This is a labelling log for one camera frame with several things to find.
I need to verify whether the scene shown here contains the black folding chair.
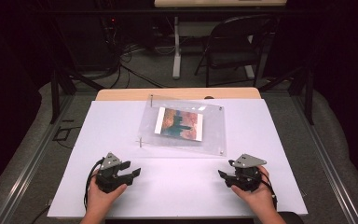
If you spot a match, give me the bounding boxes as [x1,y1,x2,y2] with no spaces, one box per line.
[194,14,281,88]

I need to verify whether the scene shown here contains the colourful painting photo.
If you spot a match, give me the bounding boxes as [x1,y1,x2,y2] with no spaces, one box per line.
[154,106,204,143]

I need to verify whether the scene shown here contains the person's left hand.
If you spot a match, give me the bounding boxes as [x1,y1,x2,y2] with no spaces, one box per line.
[87,172,128,214]

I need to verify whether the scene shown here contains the dark equipment with red light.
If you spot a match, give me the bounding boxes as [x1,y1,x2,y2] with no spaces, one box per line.
[97,13,125,68]

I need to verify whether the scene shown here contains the white desk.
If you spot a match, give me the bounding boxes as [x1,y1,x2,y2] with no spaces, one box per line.
[153,0,288,80]

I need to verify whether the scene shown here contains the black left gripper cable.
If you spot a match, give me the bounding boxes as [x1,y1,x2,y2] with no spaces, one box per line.
[83,158,105,213]

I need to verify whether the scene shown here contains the person's right hand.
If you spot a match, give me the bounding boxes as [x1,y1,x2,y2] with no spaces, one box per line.
[231,165,278,216]

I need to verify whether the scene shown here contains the white table cover sheet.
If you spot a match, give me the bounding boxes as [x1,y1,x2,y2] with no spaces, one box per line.
[47,98,309,218]

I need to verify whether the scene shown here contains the clear acrylic photo frame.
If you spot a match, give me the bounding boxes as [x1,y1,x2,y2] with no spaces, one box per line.
[137,93,227,158]

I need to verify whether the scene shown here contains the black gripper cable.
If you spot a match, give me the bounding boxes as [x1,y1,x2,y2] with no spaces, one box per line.
[83,158,105,213]
[260,169,278,210]

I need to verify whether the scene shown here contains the black floor cables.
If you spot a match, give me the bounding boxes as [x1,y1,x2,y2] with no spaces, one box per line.
[103,36,169,91]

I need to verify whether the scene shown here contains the black metal stand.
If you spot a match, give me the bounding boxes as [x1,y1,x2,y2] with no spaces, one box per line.
[258,63,315,126]
[49,18,105,125]

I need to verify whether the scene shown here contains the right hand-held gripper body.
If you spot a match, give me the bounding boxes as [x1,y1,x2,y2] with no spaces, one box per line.
[227,153,268,192]

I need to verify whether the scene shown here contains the aluminium floor rail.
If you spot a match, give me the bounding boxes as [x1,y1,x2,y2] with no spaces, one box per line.
[292,92,358,224]
[0,92,76,224]

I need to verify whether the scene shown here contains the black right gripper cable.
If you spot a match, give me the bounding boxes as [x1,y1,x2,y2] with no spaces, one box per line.
[260,169,278,210]

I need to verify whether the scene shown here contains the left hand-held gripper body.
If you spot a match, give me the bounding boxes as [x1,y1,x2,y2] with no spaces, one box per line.
[95,152,134,194]

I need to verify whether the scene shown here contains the black square floor bracket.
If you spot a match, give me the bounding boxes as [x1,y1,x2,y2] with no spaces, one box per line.
[52,119,76,143]

